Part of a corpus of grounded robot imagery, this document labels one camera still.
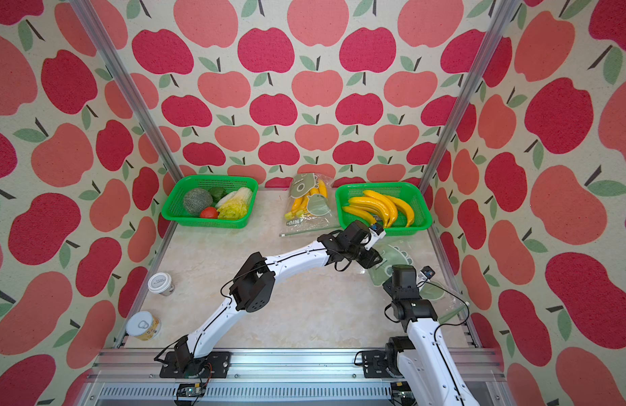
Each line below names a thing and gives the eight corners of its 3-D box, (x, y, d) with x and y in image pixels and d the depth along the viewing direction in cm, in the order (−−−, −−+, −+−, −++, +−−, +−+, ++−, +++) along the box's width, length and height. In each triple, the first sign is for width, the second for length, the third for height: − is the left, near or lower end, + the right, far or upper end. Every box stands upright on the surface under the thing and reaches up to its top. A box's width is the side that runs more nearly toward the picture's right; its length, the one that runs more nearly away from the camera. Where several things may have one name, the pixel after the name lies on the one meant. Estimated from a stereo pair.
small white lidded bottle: (155, 298, 89) (144, 289, 83) (162, 282, 93) (152, 272, 87) (174, 298, 89) (164, 289, 83) (180, 282, 93) (171, 272, 87)
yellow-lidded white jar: (132, 340, 81) (120, 335, 76) (142, 317, 85) (131, 311, 80) (156, 340, 81) (146, 335, 76) (164, 317, 85) (155, 311, 80)
